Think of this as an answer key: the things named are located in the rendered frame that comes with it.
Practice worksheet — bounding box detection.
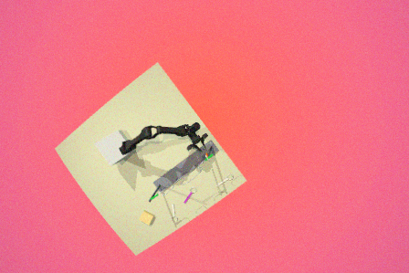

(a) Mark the tan flat block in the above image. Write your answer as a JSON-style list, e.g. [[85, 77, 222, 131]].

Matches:
[[139, 210, 154, 225]]

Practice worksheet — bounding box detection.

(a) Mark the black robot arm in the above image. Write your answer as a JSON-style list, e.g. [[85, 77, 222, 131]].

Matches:
[[119, 122, 201, 155]]

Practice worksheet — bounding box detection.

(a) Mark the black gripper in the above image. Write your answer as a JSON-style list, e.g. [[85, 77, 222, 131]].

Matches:
[[186, 132, 208, 152]]

